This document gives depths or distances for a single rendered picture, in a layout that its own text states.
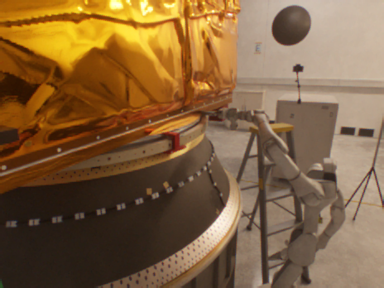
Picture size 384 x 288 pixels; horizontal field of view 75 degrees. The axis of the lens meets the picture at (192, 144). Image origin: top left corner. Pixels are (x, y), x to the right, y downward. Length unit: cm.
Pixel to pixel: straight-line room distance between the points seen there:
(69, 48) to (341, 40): 805
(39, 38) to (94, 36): 18
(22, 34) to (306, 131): 426
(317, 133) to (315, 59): 419
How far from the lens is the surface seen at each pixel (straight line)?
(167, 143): 120
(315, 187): 134
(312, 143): 463
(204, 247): 134
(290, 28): 856
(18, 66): 74
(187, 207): 129
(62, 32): 81
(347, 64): 850
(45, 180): 116
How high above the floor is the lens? 205
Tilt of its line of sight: 17 degrees down
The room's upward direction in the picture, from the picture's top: straight up
